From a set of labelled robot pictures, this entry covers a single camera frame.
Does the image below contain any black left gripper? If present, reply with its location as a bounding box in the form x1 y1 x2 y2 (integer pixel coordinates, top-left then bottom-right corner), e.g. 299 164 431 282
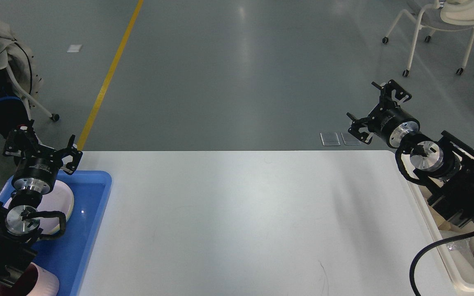
2 120 83 195

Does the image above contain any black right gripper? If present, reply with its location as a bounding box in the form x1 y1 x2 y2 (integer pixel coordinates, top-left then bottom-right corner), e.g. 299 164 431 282
346 79 420 148

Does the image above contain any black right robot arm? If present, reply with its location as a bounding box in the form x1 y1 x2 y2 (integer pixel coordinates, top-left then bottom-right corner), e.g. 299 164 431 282
347 79 474 296

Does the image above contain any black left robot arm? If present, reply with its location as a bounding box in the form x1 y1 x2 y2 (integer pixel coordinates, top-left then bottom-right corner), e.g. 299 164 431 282
0 120 83 288

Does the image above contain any white chair with jacket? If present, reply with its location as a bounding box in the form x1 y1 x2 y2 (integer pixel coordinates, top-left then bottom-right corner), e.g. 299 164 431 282
5 64 60 122

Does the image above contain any white chair on casters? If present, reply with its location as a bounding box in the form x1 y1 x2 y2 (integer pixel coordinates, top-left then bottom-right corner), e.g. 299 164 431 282
382 0 474 77

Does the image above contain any white plastic bin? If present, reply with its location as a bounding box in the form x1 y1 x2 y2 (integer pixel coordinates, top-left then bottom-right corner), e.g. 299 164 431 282
407 182 474 296

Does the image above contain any pink ribbed mug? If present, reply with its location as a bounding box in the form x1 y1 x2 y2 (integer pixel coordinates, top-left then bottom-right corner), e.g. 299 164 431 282
0 262 60 296

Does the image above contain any foil tray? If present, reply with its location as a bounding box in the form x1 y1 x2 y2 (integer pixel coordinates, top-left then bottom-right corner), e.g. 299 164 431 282
446 238 473 257

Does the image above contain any beige jacket on chair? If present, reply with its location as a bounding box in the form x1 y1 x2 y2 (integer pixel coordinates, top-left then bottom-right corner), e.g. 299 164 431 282
0 20 43 99

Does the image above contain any blue plastic tray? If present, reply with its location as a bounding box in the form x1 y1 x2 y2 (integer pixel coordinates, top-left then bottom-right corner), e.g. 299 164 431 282
0 170 112 296

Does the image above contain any pink plate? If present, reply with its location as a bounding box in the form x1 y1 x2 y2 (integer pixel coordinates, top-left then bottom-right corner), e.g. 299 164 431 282
5 180 74 236

